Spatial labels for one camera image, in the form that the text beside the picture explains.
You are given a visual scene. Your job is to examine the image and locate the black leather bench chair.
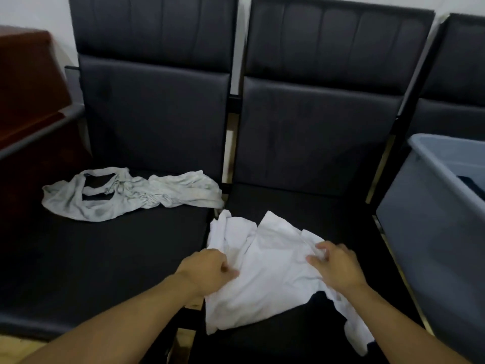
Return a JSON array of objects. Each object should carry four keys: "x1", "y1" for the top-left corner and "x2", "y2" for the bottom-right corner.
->
[
  {"x1": 187, "y1": 0, "x2": 437, "y2": 364},
  {"x1": 0, "y1": 0, "x2": 239, "y2": 342},
  {"x1": 369, "y1": 13, "x2": 485, "y2": 209}
]

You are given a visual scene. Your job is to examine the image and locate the blue-grey plastic bin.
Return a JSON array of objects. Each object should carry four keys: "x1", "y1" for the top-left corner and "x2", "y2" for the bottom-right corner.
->
[{"x1": 375, "y1": 133, "x2": 485, "y2": 364}]

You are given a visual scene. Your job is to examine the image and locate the white shirt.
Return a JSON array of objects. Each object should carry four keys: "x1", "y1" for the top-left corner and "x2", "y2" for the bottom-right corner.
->
[{"x1": 204, "y1": 209, "x2": 376, "y2": 357}]

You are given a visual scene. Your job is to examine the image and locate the black garment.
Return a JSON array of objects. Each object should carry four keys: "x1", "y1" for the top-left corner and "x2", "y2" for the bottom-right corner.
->
[{"x1": 456, "y1": 176, "x2": 485, "y2": 201}]

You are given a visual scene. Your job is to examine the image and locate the grey tank top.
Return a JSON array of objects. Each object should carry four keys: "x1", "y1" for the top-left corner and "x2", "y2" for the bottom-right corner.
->
[{"x1": 41, "y1": 167, "x2": 225, "y2": 223}]

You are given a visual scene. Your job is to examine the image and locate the brown wooden cabinet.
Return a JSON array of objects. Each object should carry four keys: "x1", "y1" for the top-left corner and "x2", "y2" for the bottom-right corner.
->
[{"x1": 0, "y1": 25, "x2": 91, "y2": 232}]

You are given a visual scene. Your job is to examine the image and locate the person's left hand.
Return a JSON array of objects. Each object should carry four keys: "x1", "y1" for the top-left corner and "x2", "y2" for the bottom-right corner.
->
[{"x1": 175, "y1": 248, "x2": 240, "y2": 298}]

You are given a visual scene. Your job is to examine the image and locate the person's right forearm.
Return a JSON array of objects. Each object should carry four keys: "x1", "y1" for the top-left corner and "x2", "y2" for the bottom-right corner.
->
[{"x1": 345, "y1": 284, "x2": 470, "y2": 364}]

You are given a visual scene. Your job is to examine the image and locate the person's left forearm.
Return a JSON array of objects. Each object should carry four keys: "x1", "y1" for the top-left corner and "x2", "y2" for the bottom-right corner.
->
[{"x1": 19, "y1": 275, "x2": 200, "y2": 364}]

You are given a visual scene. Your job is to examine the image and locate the person's right hand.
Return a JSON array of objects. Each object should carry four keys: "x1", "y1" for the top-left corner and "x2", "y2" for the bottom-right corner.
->
[{"x1": 306, "y1": 241, "x2": 369, "y2": 294}]

